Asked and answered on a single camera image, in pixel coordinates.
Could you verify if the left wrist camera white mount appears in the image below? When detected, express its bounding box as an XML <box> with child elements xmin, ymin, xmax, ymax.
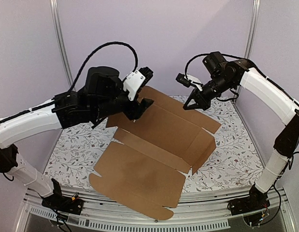
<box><xmin>123</xmin><ymin>67</ymin><xmax>153</xmax><ymax>101</ymax></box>

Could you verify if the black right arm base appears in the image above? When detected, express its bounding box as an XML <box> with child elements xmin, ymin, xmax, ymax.
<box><xmin>227</xmin><ymin>191</ymin><xmax>270</xmax><ymax>215</ymax></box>

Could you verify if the right aluminium frame post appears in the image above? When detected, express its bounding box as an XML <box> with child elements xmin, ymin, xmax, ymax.
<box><xmin>244</xmin><ymin>0</ymin><xmax>261</xmax><ymax>58</ymax></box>

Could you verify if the brown cardboard box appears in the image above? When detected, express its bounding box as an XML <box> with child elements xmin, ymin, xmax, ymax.
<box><xmin>89</xmin><ymin>86</ymin><xmax>220</xmax><ymax>220</ymax></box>

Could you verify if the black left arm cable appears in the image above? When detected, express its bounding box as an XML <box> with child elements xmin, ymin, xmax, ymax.
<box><xmin>68</xmin><ymin>41</ymin><xmax>139</xmax><ymax>92</ymax></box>

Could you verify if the left aluminium frame post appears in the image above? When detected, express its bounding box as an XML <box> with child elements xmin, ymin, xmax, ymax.
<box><xmin>49</xmin><ymin>0</ymin><xmax>73</xmax><ymax>87</ymax></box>

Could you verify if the aluminium front rail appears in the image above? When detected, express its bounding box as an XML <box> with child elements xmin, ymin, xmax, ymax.
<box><xmin>16</xmin><ymin>187</ymin><xmax>297</xmax><ymax>232</ymax></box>

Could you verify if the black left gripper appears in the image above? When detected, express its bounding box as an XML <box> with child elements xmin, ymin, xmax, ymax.
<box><xmin>91</xmin><ymin>82</ymin><xmax>154</xmax><ymax>121</ymax></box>

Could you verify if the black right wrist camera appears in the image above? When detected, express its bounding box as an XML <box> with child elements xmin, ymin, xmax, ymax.
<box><xmin>176</xmin><ymin>73</ymin><xmax>203</xmax><ymax>91</ymax></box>

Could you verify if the aluminium frame post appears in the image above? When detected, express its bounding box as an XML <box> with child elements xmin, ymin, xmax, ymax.
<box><xmin>244</xmin><ymin>0</ymin><xmax>261</xmax><ymax>58</ymax></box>
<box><xmin>49</xmin><ymin>0</ymin><xmax>73</xmax><ymax>87</ymax></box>

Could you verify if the floral white table mat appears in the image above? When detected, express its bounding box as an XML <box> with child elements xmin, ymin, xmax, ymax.
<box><xmin>44</xmin><ymin>100</ymin><xmax>263</xmax><ymax>193</ymax></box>

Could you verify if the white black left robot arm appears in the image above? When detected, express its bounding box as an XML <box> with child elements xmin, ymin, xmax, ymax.
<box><xmin>0</xmin><ymin>66</ymin><xmax>153</xmax><ymax>210</ymax></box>

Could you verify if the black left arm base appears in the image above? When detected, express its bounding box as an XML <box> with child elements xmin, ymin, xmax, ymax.
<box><xmin>42</xmin><ymin>193</ymin><xmax>84</xmax><ymax>215</ymax></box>

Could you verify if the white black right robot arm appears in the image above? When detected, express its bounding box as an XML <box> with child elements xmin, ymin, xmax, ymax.
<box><xmin>176</xmin><ymin>51</ymin><xmax>299</xmax><ymax>211</ymax></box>

